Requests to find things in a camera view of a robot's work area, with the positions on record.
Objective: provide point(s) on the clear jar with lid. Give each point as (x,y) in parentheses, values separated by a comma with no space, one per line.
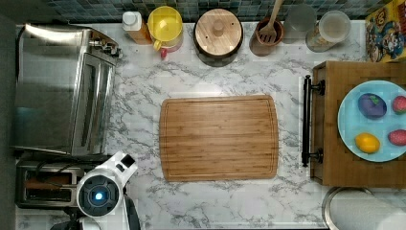
(332,28)

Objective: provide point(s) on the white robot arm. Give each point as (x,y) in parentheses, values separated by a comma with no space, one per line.
(102,199)

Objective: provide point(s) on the stainless steel toaster oven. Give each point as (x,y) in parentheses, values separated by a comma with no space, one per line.
(65,76)

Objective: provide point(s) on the yellow toy lemon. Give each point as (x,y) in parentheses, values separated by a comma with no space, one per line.
(367,142)

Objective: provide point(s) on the lower red toy strawberry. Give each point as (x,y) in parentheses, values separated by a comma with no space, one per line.
(398,137)

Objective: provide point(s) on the silver two-slot toaster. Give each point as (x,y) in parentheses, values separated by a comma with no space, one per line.
(74,167)

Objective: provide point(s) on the white capped amber bottle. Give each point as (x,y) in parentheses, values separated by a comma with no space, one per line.
(136,28)

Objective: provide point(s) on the black pot with wooden lid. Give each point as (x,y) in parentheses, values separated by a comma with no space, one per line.
(217,36)

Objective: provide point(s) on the red toy strawberry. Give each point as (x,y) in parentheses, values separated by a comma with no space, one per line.
(399,105)
(398,137)

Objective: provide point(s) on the colourful cereal box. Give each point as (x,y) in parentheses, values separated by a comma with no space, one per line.
(386,33)

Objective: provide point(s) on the purple toy eggplant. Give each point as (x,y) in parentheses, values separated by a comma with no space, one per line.
(372,106)

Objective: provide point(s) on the light blue plate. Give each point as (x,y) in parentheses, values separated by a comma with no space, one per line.
(352,122)

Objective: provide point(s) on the wooden tray with black handle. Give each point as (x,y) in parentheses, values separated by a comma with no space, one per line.
(346,148)

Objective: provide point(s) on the bread slice in toaster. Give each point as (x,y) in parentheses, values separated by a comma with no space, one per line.
(51,183)

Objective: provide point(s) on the wooden slotted spatula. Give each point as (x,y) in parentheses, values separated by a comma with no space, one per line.
(268,33)

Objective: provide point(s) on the yellow lidded pitcher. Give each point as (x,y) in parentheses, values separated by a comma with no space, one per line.
(165,26)

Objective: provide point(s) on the bamboo cutting board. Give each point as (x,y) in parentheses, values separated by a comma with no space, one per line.
(219,138)

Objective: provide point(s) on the brown utensil holder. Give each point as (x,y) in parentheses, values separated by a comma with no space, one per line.
(262,46)

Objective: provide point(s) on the upper red toy strawberry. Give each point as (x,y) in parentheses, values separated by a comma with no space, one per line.
(399,105)

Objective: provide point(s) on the clear drinking glass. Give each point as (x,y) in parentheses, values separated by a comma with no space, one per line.
(299,21)

